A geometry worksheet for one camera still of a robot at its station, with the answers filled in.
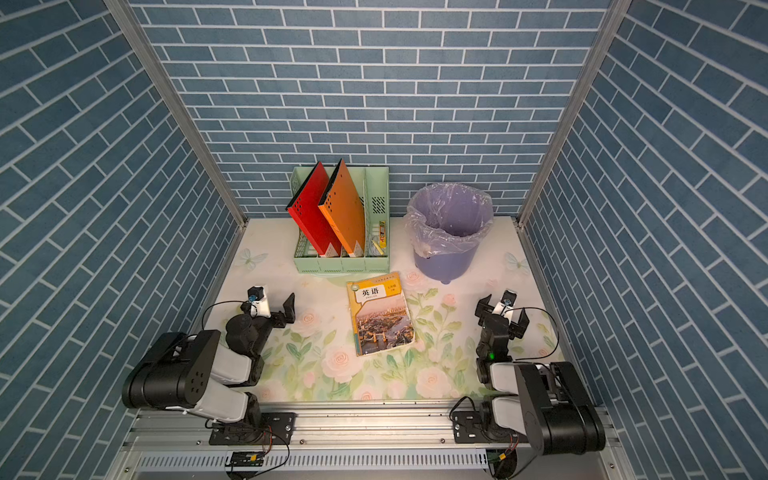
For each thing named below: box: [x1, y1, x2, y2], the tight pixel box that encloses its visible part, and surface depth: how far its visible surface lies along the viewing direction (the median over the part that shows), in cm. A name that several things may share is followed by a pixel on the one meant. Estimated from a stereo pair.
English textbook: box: [347, 271, 415, 357], surface depth 95 cm
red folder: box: [285, 162, 345, 257], surface depth 90 cm
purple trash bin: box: [404, 182, 494, 285], surface depth 94 cm
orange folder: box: [318, 158, 366, 257], surface depth 96 cm
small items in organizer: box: [371, 221, 387, 255], surface depth 114 cm
